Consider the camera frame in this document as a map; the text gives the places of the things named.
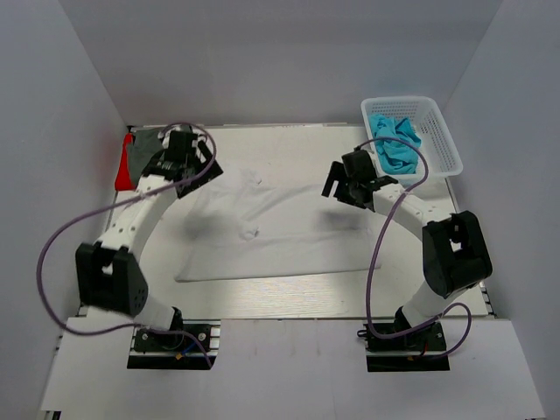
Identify white plastic basket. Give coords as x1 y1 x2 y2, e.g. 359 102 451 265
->
360 95 463 186

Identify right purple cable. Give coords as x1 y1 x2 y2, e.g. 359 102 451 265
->
354 136 473 362

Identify folded red t-shirt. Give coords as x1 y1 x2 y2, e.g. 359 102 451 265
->
114 133 136 192

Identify folded grey t-shirt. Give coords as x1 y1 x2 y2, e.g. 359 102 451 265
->
126 128 164 187

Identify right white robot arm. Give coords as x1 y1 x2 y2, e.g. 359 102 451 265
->
321 148 493 349

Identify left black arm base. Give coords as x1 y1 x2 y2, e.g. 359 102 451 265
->
127 320 221 371

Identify crumpled cyan t-shirt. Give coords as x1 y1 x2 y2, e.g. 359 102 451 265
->
368 114 422 175

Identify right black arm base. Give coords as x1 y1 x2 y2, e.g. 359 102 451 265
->
356 323 450 373

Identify white t-shirt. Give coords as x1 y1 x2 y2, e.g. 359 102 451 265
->
175 166 381 283

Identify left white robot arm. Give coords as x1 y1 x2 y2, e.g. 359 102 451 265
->
75 126 223 349

